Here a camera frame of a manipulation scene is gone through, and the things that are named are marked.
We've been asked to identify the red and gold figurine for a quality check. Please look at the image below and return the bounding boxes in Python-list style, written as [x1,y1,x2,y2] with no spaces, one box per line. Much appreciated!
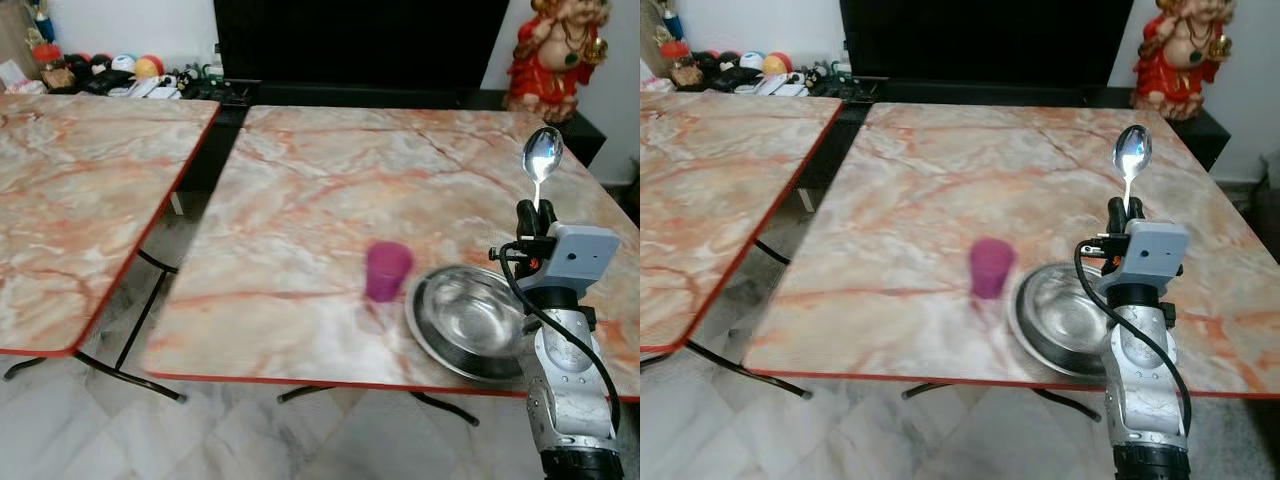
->
[504,0,612,124]
[1131,0,1237,122]

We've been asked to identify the black television screen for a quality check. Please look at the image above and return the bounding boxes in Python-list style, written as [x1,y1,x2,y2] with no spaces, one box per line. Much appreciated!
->
[840,0,1137,87]
[213,0,512,87]

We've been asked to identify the shiny steel spoon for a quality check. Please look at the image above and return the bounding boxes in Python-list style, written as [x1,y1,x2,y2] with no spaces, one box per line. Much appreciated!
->
[522,127,565,212]
[1113,124,1154,207]

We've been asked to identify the small basket with red top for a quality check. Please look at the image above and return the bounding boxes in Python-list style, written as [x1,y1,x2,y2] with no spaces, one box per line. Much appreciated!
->
[661,40,705,88]
[32,43,78,91]

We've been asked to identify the pink plastic cup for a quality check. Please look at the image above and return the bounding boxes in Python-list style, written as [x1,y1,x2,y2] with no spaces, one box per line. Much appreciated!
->
[364,241,415,304]
[967,237,1018,301]

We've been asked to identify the black telephone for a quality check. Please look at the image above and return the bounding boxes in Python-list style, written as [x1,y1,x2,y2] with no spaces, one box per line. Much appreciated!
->
[714,66,767,94]
[84,69,138,97]

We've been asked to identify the black metal table legs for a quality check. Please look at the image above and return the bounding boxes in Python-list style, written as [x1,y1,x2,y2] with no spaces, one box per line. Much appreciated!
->
[2,248,188,403]
[277,384,482,428]
[901,382,1103,423]
[640,238,814,401]

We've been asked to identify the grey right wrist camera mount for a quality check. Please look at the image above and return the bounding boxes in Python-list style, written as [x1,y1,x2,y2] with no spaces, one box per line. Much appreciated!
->
[520,225,622,294]
[1098,219,1191,294]

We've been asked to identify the round steel bowl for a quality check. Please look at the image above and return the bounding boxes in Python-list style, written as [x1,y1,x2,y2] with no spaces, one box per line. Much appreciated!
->
[405,264,533,385]
[1007,261,1113,380]

